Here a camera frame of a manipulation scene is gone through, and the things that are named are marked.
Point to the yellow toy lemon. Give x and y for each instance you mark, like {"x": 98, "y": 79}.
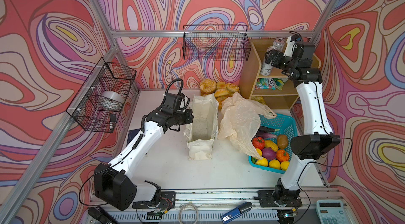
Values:
{"x": 275, "y": 164}
{"x": 262, "y": 162}

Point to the yellow toy corn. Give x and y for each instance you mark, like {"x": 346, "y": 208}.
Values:
{"x": 270, "y": 144}

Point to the black wire basket wall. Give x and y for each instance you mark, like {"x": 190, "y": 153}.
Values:
{"x": 85, "y": 109}
{"x": 216, "y": 42}

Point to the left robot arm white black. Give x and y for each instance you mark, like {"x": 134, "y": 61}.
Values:
{"x": 115, "y": 183}

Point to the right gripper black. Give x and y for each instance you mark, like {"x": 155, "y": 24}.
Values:
{"x": 278, "y": 54}

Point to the silver tape roll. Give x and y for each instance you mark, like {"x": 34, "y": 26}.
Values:
{"x": 111, "y": 101}

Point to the red toy tomato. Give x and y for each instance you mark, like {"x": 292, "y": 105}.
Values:
{"x": 258, "y": 143}

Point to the teal plastic basket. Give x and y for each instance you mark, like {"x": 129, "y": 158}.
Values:
{"x": 286, "y": 126}

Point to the black wire basket back wall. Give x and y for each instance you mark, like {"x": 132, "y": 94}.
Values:
{"x": 216, "y": 42}

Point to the purple toy eggplant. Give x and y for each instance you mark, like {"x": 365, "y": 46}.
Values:
{"x": 265, "y": 135}

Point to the dark toy eggplant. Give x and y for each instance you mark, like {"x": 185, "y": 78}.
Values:
{"x": 265, "y": 129}

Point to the yellow chips bag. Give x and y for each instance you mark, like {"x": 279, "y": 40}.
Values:
{"x": 259, "y": 99}

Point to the translucent beige plastic bag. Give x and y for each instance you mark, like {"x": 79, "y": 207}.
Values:
{"x": 241, "y": 121}

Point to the white canvas tote bag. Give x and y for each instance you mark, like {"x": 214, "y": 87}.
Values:
{"x": 203, "y": 131}

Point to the silver pink drink can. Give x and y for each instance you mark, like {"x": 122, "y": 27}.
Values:
{"x": 279, "y": 44}

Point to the white energy drink can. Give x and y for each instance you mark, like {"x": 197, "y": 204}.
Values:
{"x": 266, "y": 67}

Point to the white calculator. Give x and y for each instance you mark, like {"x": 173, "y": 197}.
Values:
{"x": 331, "y": 212}

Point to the blue black handheld tool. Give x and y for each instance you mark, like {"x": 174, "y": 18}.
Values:
{"x": 236, "y": 212}

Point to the black wire basket left wall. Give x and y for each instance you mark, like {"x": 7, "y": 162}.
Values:
{"x": 85, "y": 109}

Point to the orange toy pumpkin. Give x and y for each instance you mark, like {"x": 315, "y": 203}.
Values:
{"x": 282, "y": 156}

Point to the dark blue notebook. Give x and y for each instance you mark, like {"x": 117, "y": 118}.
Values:
{"x": 131, "y": 135}

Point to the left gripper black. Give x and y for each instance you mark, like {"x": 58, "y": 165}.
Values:
{"x": 189, "y": 117}

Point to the green snack packet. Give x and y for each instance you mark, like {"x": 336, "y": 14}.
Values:
{"x": 270, "y": 83}

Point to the wooden shelf unit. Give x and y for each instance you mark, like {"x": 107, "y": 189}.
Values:
{"x": 275, "y": 99}

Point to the oval bread bun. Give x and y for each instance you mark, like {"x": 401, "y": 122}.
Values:
{"x": 221, "y": 92}

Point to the brown toy potato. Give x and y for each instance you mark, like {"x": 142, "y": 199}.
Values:
{"x": 282, "y": 141}

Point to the purple toy onion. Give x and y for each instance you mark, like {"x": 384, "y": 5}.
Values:
{"x": 269, "y": 154}

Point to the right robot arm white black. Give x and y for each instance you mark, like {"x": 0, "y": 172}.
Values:
{"x": 318, "y": 137}

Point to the sugared bread roll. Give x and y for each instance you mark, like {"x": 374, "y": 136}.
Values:
{"x": 207, "y": 86}

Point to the yellow toy lemon right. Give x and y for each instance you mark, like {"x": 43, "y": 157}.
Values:
{"x": 275, "y": 164}

